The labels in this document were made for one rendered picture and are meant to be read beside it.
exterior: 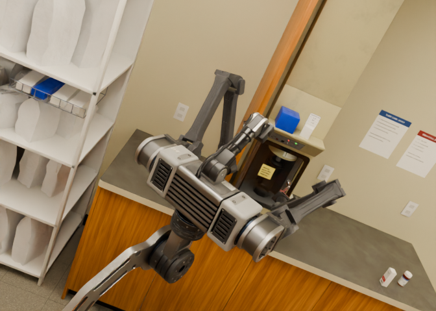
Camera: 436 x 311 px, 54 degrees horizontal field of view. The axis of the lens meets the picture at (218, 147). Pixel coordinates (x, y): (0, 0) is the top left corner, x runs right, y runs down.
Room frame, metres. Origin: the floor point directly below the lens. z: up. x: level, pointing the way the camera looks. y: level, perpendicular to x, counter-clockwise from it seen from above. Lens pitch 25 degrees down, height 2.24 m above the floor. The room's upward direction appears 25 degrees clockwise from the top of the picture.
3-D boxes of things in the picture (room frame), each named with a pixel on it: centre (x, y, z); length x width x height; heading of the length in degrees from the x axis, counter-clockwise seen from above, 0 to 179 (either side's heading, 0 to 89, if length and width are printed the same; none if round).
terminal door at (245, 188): (2.18, -0.34, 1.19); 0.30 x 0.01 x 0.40; 94
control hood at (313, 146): (2.13, -0.34, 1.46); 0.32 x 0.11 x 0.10; 94
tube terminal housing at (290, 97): (2.31, -0.33, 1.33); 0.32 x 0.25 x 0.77; 94
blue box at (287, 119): (2.13, -0.27, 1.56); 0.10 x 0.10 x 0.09; 4
